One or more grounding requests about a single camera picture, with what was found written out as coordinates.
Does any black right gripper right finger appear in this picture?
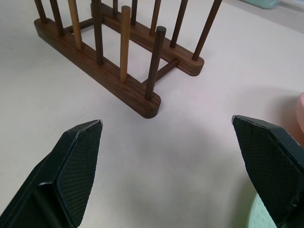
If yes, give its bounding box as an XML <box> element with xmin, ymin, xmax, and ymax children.
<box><xmin>231</xmin><ymin>115</ymin><xmax>304</xmax><ymax>228</ymax></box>

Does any wooden peg dish rack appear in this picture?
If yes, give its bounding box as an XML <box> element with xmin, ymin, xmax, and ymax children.
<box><xmin>33</xmin><ymin>0</ymin><xmax>223</xmax><ymax>119</ymax></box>

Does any pale teal object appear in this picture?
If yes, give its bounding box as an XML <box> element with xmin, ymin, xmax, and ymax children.
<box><xmin>247</xmin><ymin>0</ymin><xmax>283</xmax><ymax>10</ymax></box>

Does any green plate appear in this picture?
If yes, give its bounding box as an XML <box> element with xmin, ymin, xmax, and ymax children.
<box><xmin>247</xmin><ymin>194</ymin><xmax>277</xmax><ymax>228</ymax></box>

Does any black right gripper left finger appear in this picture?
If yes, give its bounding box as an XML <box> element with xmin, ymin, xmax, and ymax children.
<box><xmin>0</xmin><ymin>119</ymin><xmax>104</xmax><ymax>228</ymax></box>

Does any pink plate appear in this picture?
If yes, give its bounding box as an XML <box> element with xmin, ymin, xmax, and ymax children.
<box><xmin>295</xmin><ymin>92</ymin><xmax>304</xmax><ymax>133</ymax></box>

